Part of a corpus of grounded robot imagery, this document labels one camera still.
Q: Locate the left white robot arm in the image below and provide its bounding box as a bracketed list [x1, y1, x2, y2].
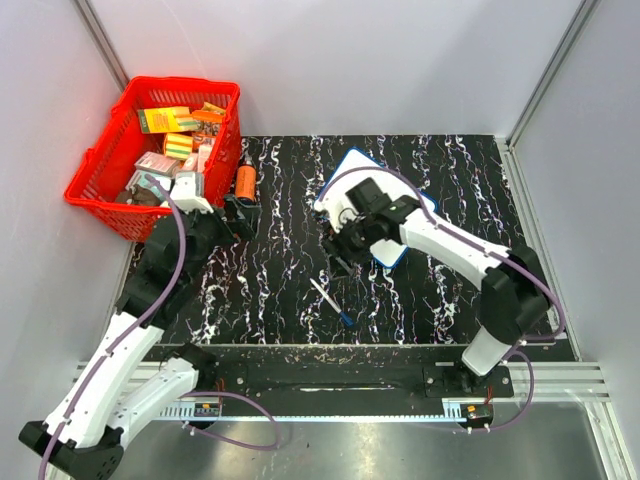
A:
[19, 194, 261, 479]

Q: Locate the red plastic shopping basket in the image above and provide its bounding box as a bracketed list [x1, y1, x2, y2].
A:
[64, 76, 242, 242]

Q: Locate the white marker with blue cap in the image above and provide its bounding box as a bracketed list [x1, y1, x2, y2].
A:
[310, 279, 355, 328]

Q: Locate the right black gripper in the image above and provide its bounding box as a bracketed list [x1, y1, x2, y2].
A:
[320, 215, 379, 281]

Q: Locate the blue-framed whiteboard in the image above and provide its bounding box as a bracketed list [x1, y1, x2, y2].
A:
[314, 148, 437, 275]

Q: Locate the teal white box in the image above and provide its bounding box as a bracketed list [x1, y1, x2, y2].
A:
[125, 170, 172, 199]

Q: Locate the orange snack packet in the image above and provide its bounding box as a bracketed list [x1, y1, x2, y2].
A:
[191, 102, 226, 136]

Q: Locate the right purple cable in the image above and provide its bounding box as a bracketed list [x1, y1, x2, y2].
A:
[317, 166, 567, 432]

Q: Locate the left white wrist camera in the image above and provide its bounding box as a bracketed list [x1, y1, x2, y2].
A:
[170, 171, 213, 213]

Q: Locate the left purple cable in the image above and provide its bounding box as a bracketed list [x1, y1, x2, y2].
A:
[38, 179, 281, 480]

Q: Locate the orange pump bottle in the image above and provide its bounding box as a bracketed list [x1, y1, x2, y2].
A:
[234, 157, 257, 205]

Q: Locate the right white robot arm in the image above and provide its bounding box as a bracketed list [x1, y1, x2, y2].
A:
[314, 193, 557, 396]

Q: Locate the aluminium frame rail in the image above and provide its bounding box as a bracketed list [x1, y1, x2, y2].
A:
[67, 362, 614, 421]

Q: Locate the striped yellow sponge pack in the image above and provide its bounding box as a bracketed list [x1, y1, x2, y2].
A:
[163, 133, 194, 158]

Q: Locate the pink white box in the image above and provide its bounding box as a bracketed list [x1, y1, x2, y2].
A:
[134, 151, 181, 177]

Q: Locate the yellow green box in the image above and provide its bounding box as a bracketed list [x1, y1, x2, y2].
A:
[137, 106, 193, 134]

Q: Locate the purple cable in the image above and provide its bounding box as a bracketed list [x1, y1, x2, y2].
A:
[38, 179, 281, 480]
[317, 166, 567, 432]

